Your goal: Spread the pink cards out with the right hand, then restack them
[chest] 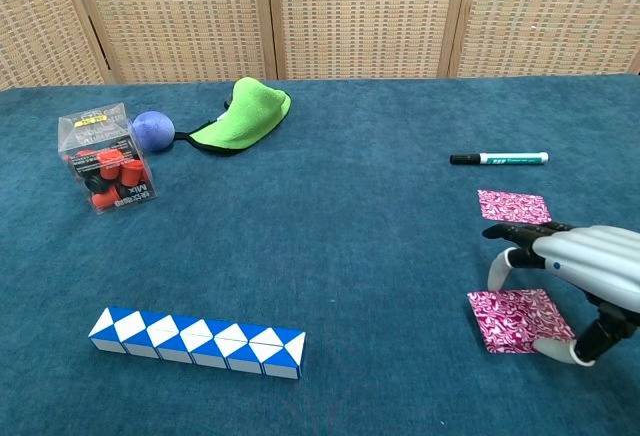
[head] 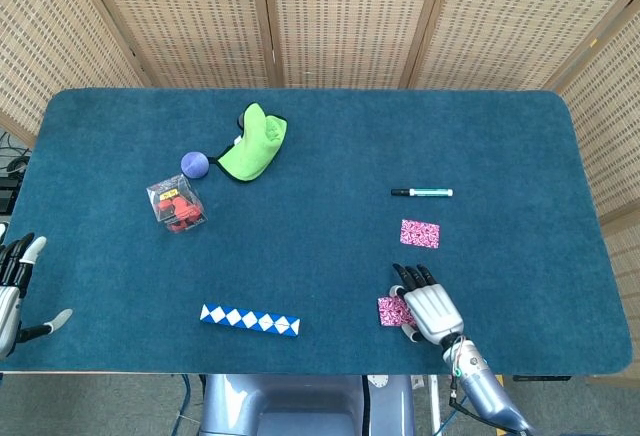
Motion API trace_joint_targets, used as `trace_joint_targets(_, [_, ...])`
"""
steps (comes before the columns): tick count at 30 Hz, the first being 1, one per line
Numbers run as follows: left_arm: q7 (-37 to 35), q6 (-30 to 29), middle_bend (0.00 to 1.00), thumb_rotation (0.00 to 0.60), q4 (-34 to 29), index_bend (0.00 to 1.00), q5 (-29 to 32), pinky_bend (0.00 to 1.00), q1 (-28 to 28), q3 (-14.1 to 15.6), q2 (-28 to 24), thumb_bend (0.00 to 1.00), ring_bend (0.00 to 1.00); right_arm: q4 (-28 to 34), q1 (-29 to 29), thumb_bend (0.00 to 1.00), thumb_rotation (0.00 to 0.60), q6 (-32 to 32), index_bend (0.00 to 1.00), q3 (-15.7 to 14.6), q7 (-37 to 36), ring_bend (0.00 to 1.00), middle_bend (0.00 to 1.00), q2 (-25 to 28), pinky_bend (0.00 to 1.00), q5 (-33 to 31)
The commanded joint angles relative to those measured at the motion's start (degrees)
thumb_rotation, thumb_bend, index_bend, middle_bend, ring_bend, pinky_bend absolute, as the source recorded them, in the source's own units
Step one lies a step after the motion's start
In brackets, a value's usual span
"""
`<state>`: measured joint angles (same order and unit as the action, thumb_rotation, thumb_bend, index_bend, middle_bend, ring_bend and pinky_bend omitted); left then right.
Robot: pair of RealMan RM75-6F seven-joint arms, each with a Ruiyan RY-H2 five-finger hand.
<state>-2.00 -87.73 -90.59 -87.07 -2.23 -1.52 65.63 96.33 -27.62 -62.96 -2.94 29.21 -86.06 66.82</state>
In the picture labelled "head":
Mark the grey-blue robot torso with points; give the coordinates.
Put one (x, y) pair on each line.
(300, 406)

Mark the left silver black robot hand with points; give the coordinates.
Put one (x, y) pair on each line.
(7, 306)

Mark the blue felt table mat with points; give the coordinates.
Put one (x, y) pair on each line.
(320, 236)

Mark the blue white snake puzzle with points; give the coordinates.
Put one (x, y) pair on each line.
(250, 320)

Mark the pink patterned card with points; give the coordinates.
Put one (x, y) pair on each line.
(390, 313)
(420, 233)

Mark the clear box of red caps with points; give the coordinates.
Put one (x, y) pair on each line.
(177, 206)

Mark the woven wicker screen panel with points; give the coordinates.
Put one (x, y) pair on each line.
(185, 16)
(50, 31)
(515, 16)
(615, 131)
(350, 16)

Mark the white marker pen black cap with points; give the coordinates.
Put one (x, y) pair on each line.
(425, 192)

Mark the purple foam ball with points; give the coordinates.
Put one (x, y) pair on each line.
(194, 165)

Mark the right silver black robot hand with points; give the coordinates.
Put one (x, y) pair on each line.
(432, 311)

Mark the black equipment box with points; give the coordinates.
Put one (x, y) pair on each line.
(7, 198)

